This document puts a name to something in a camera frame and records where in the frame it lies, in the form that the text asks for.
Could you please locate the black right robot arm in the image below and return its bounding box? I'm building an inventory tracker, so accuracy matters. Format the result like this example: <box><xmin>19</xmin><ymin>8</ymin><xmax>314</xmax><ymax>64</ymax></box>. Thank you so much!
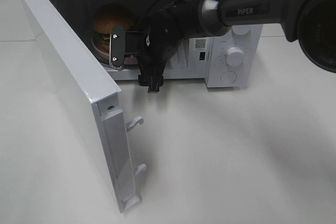
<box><xmin>136</xmin><ymin>0</ymin><xmax>335</xmax><ymax>93</ymax></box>

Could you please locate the white microwave door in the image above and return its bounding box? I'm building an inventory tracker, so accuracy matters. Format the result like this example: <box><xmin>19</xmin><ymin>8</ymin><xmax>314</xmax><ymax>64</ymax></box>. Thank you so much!
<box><xmin>22</xmin><ymin>0</ymin><xmax>146</xmax><ymax>212</ymax></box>

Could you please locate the pink round plate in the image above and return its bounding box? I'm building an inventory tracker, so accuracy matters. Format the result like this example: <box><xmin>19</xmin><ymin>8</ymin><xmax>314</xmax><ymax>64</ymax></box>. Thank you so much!
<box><xmin>91</xmin><ymin>31</ymin><xmax>140</xmax><ymax>65</ymax></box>

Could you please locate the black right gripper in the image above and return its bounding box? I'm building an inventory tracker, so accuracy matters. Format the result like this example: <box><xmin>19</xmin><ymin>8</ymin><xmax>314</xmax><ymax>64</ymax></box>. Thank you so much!
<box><xmin>125</xmin><ymin>28</ymin><xmax>183</xmax><ymax>93</ymax></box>

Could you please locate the white control knob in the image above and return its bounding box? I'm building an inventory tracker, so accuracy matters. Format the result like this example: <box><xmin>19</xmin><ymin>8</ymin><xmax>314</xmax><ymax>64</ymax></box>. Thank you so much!
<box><xmin>232</xmin><ymin>25</ymin><xmax>251</xmax><ymax>44</ymax></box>
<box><xmin>225</xmin><ymin>47</ymin><xmax>245</xmax><ymax>67</ymax></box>

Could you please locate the glass microwave turntable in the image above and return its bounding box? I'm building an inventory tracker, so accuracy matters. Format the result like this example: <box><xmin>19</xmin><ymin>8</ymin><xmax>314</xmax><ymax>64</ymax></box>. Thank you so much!
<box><xmin>99</xmin><ymin>60</ymin><xmax>124</xmax><ymax>71</ymax></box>

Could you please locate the white microwave oven body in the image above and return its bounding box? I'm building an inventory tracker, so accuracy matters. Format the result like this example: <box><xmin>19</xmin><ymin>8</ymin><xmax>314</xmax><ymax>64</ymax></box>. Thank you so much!
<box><xmin>23</xmin><ymin>0</ymin><xmax>262</xmax><ymax>88</ymax></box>

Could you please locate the burger with sesame-free bun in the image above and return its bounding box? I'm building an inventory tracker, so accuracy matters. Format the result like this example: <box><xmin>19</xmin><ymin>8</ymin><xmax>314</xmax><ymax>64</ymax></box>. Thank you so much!
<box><xmin>93</xmin><ymin>4</ymin><xmax>136</xmax><ymax>53</ymax></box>

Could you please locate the round white door button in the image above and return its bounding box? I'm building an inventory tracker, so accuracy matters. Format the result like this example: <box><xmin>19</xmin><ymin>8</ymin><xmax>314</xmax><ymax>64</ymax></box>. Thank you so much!
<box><xmin>221</xmin><ymin>71</ymin><xmax>237</xmax><ymax>84</ymax></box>

